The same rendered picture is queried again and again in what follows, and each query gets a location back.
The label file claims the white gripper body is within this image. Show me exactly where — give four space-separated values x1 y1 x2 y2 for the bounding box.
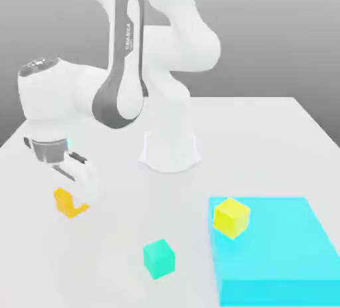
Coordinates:
50 158 101 207

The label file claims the small orange cube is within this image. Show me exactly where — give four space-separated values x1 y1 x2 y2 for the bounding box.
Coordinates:
52 187 90 219

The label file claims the small green cube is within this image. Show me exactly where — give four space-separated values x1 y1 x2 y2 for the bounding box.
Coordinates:
143 238 177 281

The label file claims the small yellow cube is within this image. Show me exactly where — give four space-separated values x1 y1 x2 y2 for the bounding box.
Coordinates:
212 197 251 240

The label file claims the large cyan box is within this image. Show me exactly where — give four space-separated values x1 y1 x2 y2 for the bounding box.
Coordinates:
208 196 340 308

